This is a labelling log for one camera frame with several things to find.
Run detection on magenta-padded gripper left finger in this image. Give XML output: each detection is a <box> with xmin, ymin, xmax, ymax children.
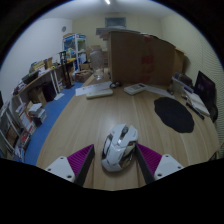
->
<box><xmin>44</xmin><ymin>143</ymin><xmax>96</xmax><ymax>188</ymax></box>

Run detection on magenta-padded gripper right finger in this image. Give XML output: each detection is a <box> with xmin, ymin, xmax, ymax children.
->
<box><xmin>134</xmin><ymin>143</ymin><xmax>185</xmax><ymax>185</ymax></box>

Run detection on white gaming computer mouse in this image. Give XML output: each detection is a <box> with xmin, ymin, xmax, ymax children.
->
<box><xmin>100</xmin><ymin>123</ymin><xmax>139</xmax><ymax>173</ymax></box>

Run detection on black wavy-edged mouse pad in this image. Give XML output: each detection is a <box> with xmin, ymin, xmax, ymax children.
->
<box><xmin>153</xmin><ymin>96</ymin><xmax>195</xmax><ymax>134</ymax></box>

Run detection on shelf unit with books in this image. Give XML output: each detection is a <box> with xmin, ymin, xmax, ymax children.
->
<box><xmin>0</xmin><ymin>99</ymin><xmax>48</xmax><ymax>161</ymax></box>

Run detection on black office chair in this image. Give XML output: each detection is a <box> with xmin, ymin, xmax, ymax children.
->
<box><xmin>209</xmin><ymin>104</ymin><xmax>219</xmax><ymax>124</ymax></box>

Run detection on white book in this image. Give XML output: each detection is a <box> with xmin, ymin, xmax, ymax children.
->
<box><xmin>184</xmin><ymin>91</ymin><xmax>211</xmax><ymax>117</ymax></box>

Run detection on white paper sheet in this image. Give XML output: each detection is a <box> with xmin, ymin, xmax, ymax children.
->
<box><xmin>144</xmin><ymin>84</ymin><xmax>175</xmax><ymax>98</ymax></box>
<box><xmin>74</xmin><ymin>81</ymin><xmax>113</xmax><ymax>98</ymax></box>

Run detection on blue book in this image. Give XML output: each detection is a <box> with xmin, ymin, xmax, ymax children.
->
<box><xmin>172</xmin><ymin>79</ymin><xmax>194</xmax><ymax>95</ymax></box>

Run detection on white flat rectangular box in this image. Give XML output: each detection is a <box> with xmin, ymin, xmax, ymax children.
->
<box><xmin>85</xmin><ymin>87</ymin><xmax>115</xmax><ymax>100</ymax></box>

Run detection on dark monitor screen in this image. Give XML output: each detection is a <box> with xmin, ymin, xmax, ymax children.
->
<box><xmin>194</xmin><ymin>70</ymin><xmax>217</xmax><ymax>113</ymax></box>

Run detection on cardboard box on floor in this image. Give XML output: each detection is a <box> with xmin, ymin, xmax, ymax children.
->
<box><xmin>74</xmin><ymin>69</ymin><xmax>94</xmax><ymax>83</ymax></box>

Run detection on black floor stand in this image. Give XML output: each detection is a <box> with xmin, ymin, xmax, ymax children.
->
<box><xmin>58</xmin><ymin>50</ymin><xmax>75</xmax><ymax>90</ymax></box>

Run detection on small black coiled object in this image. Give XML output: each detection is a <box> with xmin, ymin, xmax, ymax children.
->
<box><xmin>109</xmin><ymin>80</ymin><xmax>124</xmax><ymax>90</ymax></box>

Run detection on small brown cardboard box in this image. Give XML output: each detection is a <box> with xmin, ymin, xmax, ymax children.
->
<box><xmin>174</xmin><ymin>49</ymin><xmax>186</xmax><ymax>76</ymax></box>

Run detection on clear plastic jar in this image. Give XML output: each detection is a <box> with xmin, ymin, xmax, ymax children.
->
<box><xmin>89</xmin><ymin>48</ymin><xmax>105</xmax><ymax>81</ymax></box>

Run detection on large brown cardboard box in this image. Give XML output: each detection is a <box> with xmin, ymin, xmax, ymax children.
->
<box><xmin>107</xmin><ymin>30</ymin><xmax>178</xmax><ymax>87</ymax></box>

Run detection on glass-door display cabinet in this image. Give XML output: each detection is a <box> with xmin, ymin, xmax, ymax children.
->
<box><xmin>62</xmin><ymin>33</ymin><xmax>88</xmax><ymax>73</ymax></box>

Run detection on wall air vent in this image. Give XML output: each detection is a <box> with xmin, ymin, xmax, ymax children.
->
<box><xmin>104</xmin><ymin>16</ymin><xmax>127</xmax><ymax>28</ymax></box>

